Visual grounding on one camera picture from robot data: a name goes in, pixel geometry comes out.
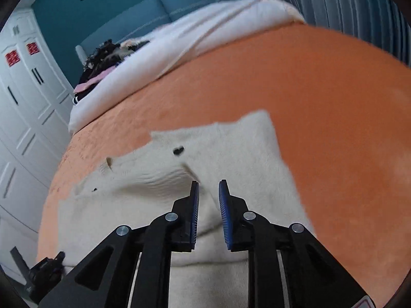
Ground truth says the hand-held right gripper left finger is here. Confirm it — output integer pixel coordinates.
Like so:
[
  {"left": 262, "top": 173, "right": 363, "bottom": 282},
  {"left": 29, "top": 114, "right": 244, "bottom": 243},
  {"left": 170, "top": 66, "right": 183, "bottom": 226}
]
[{"left": 38, "top": 180, "right": 200, "bottom": 308}]

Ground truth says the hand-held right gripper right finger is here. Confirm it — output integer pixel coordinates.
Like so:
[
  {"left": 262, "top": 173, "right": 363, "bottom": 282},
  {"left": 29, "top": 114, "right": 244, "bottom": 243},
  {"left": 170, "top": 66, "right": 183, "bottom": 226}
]
[{"left": 218, "top": 180, "right": 377, "bottom": 308}]

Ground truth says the cream knitted sweater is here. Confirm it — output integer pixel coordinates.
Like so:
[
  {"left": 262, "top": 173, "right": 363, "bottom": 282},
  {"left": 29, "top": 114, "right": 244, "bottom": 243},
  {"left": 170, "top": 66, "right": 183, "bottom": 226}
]
[{"left": 58, "top": 110, "right": 317, "bottom": 308}]

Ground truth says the pile of dark clothes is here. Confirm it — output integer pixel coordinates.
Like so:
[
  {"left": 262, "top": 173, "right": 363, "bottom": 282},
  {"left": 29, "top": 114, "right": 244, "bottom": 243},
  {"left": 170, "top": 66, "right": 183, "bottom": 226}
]
[{"left": 72, "top": 39, "right": 151, "bottom": 105}]

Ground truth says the orange bed blanket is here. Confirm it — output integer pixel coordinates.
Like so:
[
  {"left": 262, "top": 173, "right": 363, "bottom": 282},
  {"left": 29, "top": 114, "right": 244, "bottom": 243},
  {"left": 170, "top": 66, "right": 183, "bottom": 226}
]
[{"left": 36, "top": 22, "right": 411, "bottom": 308}]

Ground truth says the white duvet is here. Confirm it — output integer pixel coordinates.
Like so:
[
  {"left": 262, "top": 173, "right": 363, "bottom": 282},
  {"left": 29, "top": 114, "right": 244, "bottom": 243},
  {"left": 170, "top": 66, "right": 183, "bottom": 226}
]
[{"left": 68, "top": 0, "right": 305, "bottom": 134}]

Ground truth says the white wardrobe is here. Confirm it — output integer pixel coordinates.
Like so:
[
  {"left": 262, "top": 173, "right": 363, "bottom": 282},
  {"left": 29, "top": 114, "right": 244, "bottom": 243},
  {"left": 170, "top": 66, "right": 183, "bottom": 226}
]
[{"left": 0, "top": 9, "right": 76, "bottom": 232}]

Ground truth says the pink cloth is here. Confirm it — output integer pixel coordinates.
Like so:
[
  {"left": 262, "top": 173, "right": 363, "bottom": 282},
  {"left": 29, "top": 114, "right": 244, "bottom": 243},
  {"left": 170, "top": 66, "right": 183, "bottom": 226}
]
[{"left": 73, "top": 67, "right": 116, "bottom": 93}]

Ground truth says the teal padded headboard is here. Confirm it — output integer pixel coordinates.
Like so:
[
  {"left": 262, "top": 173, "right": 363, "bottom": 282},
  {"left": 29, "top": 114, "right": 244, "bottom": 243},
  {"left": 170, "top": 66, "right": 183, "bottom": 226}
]
[{"left": 79, "top": 0, "right": 277, "bottom": 59}]

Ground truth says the grey striped curtain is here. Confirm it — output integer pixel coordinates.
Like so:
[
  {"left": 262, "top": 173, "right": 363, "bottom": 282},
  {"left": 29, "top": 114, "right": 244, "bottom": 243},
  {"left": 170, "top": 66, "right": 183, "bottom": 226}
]
[{"left": 269, "top": 0, "right": 411, "bottom": 68}]

